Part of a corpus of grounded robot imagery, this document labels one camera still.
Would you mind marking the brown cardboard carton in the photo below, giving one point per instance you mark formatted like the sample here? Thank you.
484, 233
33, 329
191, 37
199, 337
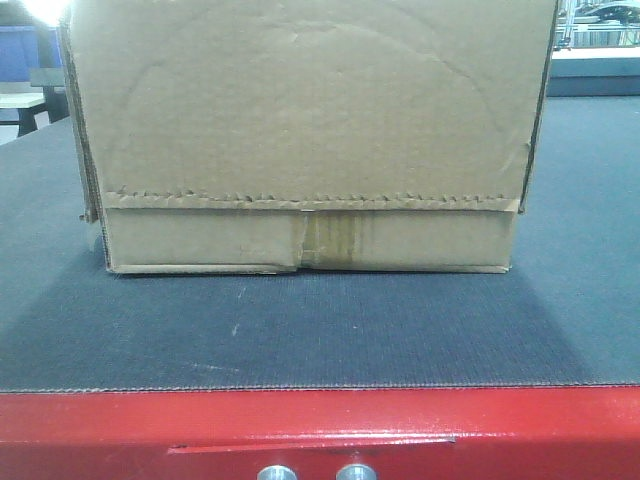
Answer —
273, 136

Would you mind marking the red conveyor frame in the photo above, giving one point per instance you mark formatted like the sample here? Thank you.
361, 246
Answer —
455, 433

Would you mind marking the dark grey conveyor belt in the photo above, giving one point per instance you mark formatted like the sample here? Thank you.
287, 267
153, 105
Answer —
567, 313

